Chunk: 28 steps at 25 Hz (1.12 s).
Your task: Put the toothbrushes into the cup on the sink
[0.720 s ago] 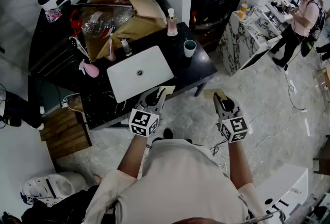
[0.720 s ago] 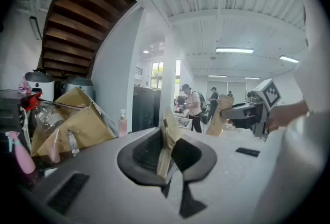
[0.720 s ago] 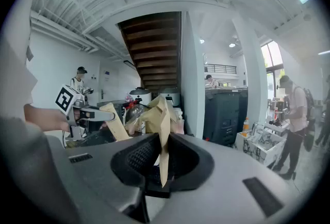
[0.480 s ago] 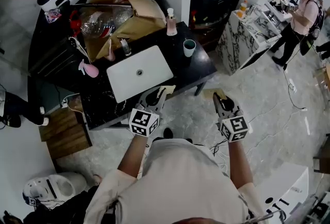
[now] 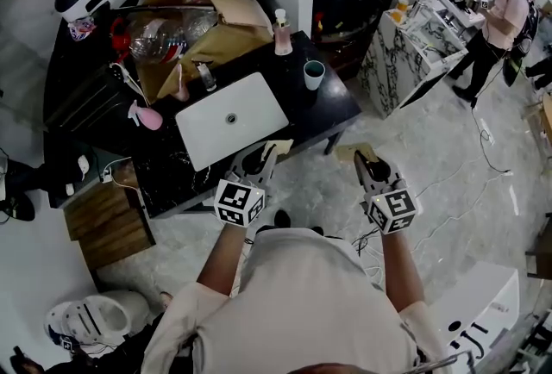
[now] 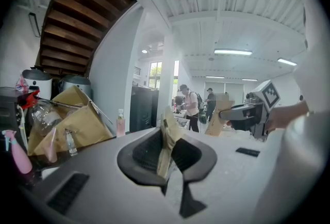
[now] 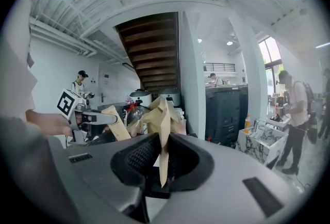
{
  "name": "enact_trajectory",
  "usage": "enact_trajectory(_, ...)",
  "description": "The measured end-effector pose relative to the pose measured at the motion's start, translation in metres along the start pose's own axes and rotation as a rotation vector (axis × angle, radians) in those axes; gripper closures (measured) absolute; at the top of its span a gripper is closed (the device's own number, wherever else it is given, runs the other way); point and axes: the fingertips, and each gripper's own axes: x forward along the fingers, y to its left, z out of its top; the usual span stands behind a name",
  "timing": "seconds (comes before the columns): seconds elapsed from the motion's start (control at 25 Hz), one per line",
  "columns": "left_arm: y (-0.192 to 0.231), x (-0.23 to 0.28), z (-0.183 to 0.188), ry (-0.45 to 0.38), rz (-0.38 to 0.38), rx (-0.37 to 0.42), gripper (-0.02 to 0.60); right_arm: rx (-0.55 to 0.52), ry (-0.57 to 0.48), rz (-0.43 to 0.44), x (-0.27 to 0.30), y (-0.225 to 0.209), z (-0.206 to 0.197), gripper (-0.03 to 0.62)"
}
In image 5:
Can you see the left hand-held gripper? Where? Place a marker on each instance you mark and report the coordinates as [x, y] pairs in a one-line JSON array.
[[239, 204]]

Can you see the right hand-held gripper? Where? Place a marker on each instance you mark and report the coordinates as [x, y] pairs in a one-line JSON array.
[[394, 208]]

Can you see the white cup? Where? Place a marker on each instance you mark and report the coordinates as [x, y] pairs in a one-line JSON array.
[[313, 81]]

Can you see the person's right forearm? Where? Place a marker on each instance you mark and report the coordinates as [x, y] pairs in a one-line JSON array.
[[401, 273]]

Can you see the person's left forearm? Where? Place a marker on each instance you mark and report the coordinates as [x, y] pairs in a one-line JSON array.
[[222, 260]]

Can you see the white sink basin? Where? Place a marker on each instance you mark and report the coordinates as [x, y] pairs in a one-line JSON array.
[[207, 135]]

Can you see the person's black shoe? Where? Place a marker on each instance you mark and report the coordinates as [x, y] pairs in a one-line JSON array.
[[282, 218]]

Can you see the black marble vanity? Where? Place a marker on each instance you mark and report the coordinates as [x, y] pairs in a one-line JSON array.
[[319, 114]]

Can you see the chrome faucet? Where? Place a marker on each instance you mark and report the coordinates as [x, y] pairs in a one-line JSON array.
[[207, 77]]

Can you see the pink tumbler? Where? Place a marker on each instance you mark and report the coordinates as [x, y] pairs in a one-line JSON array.
[[182, 92]]

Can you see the white marble counter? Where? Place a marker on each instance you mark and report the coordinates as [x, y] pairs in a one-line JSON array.
[[388, 62]]

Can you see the pink pump bottle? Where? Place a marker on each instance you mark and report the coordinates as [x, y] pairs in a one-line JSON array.
[[282, 40]]

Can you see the person's white shirt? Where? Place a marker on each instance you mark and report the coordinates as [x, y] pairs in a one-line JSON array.
[[302, 299]]

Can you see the wooden step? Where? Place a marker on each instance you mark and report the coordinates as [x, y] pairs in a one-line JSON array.
[[108, 226]]

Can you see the clear plastic bottle red cap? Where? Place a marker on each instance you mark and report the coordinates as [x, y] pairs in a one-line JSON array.
[[151, 40]]

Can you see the white power strip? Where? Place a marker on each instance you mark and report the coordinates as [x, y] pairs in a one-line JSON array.
[[118, 70]]

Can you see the orange juice bottle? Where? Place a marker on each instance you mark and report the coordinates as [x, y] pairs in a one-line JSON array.
[[403, 4]]

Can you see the white round floor appliance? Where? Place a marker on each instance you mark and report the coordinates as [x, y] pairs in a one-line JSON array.
[[108, 316]]

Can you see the colourful snack packet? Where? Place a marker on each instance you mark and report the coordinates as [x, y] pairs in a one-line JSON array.
[[79, 29]]

